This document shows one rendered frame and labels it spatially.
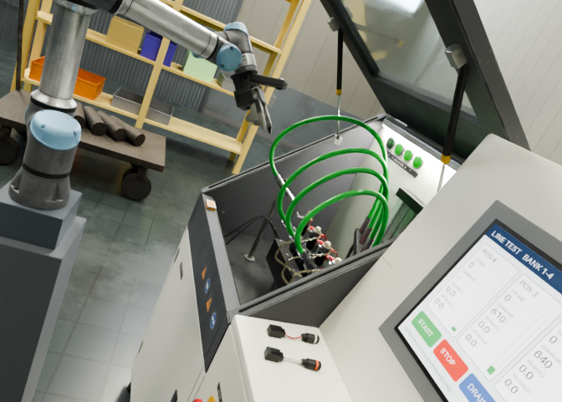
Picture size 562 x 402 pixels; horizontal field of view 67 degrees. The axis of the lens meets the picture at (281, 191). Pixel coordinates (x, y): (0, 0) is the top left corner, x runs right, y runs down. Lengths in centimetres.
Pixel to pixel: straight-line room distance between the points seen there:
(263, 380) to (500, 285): 46
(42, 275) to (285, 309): 68
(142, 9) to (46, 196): 55
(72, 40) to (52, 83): 13
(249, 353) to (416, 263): 39
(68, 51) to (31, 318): 75
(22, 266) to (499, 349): 113
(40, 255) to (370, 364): 88
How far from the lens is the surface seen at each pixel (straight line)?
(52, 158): 124
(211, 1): 667
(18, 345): 151
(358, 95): 720
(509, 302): 80
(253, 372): 87
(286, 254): 130
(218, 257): 120
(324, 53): 694
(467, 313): 83
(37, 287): 136
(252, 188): 156
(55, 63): 132
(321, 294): 101
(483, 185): 93
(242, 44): 142
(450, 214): 94
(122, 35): 452
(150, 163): 329
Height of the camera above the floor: 155
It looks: 19 degrees down
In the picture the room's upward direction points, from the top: 25 degrees clockwise
